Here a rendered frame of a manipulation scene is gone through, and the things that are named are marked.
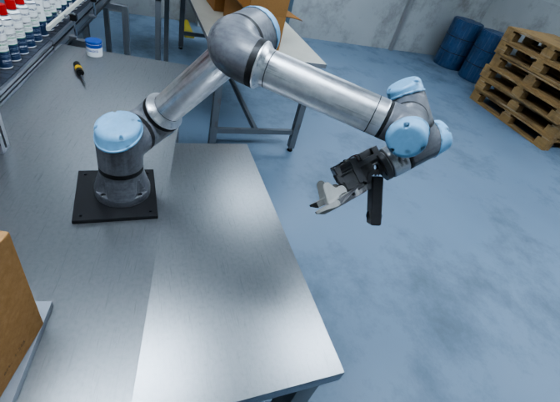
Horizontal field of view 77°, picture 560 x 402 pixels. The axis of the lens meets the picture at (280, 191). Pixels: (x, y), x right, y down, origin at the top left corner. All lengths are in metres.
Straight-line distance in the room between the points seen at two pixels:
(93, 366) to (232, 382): 0.27
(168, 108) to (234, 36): 0.35
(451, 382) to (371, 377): 0.42
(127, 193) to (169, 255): 0.22
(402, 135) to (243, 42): 0.34
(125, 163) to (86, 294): 0.33
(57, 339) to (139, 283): 0.19
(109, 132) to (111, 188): 0.16
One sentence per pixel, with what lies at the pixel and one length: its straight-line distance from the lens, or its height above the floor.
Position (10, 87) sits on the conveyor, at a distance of 1.66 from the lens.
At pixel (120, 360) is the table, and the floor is 0.83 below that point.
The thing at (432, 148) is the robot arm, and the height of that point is 1.25.
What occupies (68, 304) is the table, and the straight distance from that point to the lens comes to 0.93.
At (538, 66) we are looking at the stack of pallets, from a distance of 5.50.
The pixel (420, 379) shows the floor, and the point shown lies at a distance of 2.04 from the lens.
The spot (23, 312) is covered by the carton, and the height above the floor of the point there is 0.95.
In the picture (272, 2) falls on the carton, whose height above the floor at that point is 1.10.
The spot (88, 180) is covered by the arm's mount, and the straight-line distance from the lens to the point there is 1.19.
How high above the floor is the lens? 1.59
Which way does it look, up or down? 38 degrees down
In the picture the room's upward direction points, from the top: 16 degrees clockwise
